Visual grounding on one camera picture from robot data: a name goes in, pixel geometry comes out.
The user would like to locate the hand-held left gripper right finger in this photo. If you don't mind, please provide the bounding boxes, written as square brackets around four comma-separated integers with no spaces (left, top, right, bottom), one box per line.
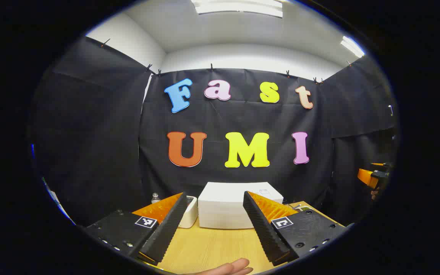
[243,191,348,267]

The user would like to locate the cream toaster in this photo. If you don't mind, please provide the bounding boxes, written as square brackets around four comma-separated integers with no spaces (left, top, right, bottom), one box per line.
[178,196,199,229]

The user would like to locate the white microwave oven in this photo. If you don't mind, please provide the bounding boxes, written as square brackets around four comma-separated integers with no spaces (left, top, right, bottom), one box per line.
[197,182,284,230]

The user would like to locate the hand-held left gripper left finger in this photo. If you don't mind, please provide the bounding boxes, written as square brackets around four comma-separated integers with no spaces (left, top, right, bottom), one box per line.
[84,192,189,265]

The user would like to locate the large ceiling light panel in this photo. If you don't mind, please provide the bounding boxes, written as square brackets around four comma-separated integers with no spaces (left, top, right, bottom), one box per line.
[191,0,284,18]

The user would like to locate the small ceiling light panel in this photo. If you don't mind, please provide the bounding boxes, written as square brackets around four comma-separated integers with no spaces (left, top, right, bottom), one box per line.
[340,36,366,58]

